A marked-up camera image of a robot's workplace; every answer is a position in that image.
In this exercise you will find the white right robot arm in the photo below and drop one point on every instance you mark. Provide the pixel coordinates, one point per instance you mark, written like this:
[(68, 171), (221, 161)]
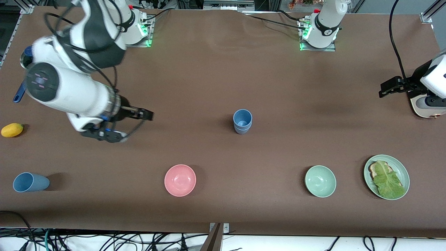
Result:
[(76, 94)]

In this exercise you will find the dark metal bar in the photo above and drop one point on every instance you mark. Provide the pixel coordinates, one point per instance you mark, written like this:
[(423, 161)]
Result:
[(213, 240)]

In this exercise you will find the pale green bowl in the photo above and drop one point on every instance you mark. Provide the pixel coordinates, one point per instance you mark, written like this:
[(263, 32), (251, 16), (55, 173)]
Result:
[(320, 181)]

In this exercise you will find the glass lid with blue knob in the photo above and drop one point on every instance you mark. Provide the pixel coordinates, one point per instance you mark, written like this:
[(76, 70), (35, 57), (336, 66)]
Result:
[(25, 59)]

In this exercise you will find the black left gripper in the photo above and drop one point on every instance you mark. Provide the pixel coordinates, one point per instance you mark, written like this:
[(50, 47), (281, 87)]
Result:
[(410, 85)]

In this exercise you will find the cream toaster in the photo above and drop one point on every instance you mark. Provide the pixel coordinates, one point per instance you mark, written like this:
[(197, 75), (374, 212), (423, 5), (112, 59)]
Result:
[(427, 112)]

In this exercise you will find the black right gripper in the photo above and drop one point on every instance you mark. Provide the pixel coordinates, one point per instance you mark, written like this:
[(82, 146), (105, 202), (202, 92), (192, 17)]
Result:
[(125, 113)]

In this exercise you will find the pink bowl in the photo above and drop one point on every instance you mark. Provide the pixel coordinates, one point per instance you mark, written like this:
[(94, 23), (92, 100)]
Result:
[(180, 180)]

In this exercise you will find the grey metal box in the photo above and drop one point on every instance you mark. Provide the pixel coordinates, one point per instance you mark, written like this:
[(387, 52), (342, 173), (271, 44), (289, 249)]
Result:
[(228, 5)]

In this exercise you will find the plain blue cup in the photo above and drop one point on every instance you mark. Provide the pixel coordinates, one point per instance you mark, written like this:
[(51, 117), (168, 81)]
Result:
[(242, 118), (30, 182)]

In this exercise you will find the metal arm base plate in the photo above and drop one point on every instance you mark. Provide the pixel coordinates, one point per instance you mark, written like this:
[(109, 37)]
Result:
[(306, 48), (146, 38)]

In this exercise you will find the blue saucepan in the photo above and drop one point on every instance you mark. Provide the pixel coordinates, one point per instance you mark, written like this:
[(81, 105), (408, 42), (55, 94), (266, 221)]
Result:
[(19, 94)]

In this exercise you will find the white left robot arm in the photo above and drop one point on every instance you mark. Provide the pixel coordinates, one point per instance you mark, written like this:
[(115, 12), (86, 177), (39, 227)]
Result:
[(325, 28)]

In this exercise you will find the green lettuce leaf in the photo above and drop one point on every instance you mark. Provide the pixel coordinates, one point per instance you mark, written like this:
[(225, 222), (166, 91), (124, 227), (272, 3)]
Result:
[(388, 181)]

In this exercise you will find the pale green plate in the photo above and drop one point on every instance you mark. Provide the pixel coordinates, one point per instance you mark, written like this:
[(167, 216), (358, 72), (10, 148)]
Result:
[(400, 170)]

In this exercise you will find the toasted bread slice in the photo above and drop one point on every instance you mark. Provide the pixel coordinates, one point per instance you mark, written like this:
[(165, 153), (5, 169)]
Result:
[(373, 170)]

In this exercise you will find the yellow lemon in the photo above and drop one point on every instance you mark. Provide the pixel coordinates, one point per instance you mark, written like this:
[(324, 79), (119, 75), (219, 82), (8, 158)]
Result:
[(12, 130)]

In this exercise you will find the brown table cover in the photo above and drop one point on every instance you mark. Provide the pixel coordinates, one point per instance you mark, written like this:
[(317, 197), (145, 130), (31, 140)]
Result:
[(223, 69)]

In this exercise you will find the blue cup with paper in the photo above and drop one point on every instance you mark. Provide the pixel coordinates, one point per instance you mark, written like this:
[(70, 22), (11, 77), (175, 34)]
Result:
[(242, 131)]

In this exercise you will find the silver metal bracket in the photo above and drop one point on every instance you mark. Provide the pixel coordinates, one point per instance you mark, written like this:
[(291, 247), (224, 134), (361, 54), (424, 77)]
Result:
[(226, 228)]

